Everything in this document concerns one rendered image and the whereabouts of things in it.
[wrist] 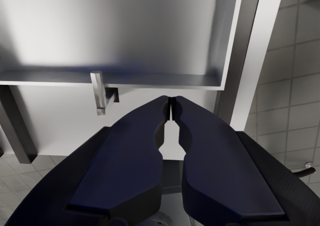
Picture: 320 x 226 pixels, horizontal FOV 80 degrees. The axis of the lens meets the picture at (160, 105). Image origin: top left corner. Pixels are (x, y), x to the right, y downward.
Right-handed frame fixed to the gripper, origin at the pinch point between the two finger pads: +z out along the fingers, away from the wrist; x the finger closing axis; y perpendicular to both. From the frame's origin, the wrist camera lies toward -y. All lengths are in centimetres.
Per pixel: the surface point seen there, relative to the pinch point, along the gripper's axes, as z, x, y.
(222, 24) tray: 10.8, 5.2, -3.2
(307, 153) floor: 99, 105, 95
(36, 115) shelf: 11.1, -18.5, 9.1
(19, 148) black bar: 9.1, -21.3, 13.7
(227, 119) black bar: 9.0, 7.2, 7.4
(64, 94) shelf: 11.1, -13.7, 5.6
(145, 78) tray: 9.1, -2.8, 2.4
